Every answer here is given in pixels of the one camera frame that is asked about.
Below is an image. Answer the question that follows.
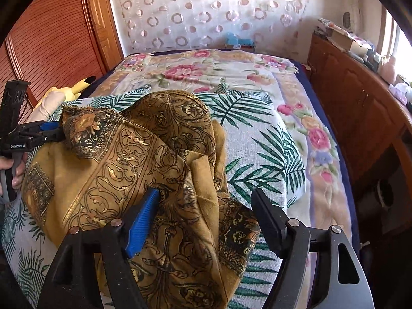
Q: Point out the beige folded blanket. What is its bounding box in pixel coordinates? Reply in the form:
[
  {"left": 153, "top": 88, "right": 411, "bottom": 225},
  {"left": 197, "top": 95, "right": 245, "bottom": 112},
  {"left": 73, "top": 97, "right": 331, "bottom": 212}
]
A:
[{"left": 32, "top": 87, "right": 70, "bottom": 123}]

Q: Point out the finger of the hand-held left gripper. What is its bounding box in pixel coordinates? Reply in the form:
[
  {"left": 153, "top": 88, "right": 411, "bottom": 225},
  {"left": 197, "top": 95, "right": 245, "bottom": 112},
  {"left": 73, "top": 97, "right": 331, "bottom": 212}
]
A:
[
  {"left": 13, "top": 120, "right": 63, "bottom": 136},
  {"left": 19, "top": 129, "right": 66, "bottom": 144}
]

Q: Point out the cardboard box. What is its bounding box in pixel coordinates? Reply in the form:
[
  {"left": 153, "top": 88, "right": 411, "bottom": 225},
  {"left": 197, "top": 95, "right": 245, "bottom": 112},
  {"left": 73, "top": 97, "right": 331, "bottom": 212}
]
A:
[{"left": 328, "top": 27, "right": 361, "bottom": 52}]

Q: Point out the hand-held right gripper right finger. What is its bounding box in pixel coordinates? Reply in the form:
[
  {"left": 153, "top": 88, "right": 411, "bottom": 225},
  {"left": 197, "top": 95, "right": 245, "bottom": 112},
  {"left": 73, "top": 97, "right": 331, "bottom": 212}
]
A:
[{"left": 251, "top": 188, "right": 372, "bottom": 309}]

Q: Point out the white tissue pack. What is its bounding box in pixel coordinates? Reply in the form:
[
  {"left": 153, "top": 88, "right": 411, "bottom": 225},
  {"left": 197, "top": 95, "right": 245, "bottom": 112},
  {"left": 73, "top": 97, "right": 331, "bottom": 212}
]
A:
[{"left": 389, "top": 83, "right": 411, "bottom": 101}]

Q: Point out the sheer circle pattern curtain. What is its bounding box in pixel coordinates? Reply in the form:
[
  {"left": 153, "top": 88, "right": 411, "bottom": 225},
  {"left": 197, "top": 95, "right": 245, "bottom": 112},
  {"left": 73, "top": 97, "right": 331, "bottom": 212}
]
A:
[{"left": 108, "top": 0, "right": 311, "bottom": 54}]

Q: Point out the wooden side cabinet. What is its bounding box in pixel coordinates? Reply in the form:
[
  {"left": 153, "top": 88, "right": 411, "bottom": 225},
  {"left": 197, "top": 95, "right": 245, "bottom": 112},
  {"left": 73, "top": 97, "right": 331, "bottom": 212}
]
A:
[{"left": 307, "top": 32, "right": 412, "bottom": 207}]

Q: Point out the teal box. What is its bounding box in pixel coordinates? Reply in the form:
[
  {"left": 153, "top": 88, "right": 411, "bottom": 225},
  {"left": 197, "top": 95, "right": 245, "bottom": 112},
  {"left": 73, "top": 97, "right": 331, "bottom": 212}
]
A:
[{"left": 225, "top": 32, "right": 255, "bottom": 49}]

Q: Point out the floral printed cloth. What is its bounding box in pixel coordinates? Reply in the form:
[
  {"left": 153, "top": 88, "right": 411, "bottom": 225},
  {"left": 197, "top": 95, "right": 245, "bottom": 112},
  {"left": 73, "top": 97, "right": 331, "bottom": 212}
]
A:
[{"left": 317, "top": 18, "right": 367, "bottom": 44}]

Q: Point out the wooden slatted wardrobe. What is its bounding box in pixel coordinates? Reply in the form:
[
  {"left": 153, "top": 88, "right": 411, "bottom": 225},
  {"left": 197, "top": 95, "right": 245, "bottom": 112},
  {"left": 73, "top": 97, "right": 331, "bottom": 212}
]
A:
[{"left": 0, "top": 0, "right": 124, "bottom": 110}]

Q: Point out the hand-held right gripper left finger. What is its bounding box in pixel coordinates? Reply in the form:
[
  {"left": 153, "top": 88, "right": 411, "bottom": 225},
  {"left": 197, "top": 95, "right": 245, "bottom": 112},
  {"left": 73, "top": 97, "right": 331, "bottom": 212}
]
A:
[{"left": 37, "top": 187, "right": 161, "bottom": 309}]

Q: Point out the floral leaf print blanket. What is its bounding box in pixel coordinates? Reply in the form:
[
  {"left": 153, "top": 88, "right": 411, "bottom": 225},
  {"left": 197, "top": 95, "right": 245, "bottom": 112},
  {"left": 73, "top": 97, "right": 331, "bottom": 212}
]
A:
[{"left": 0, "top": 49, "right": 353, "bottom": 309}]

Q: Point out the window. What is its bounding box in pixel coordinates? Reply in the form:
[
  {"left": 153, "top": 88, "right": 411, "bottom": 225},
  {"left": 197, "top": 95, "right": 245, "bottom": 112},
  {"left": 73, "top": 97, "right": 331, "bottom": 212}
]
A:
[{"left": 378, "top": 6, "right": 412, "bottom": 81}]

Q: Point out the pink thermos jug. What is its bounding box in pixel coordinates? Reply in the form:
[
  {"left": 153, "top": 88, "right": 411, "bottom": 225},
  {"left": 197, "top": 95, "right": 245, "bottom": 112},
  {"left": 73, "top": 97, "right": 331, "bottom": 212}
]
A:
[{"left": 380, "top": 56, "right": 398, "bottom": 82}]

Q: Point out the yellow plush toy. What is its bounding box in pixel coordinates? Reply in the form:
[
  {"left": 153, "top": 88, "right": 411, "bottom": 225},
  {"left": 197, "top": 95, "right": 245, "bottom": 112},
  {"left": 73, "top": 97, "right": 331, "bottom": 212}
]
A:
[{"left": 48, "top": 76, "right": 96, "bottom": 101}]

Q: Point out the golden patterned garment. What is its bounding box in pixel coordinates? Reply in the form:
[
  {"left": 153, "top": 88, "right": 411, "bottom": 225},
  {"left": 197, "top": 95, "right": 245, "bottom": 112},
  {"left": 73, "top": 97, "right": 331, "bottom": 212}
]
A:
[{"left": 24, "top": 90, "right": 261, "bottom": 309}]

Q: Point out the person's left hand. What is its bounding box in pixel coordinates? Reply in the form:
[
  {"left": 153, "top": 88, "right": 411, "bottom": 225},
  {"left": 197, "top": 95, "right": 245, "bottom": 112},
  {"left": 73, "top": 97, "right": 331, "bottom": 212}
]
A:
[{"left": 0, "top": 157, "right": 25, "bottom": 189}]

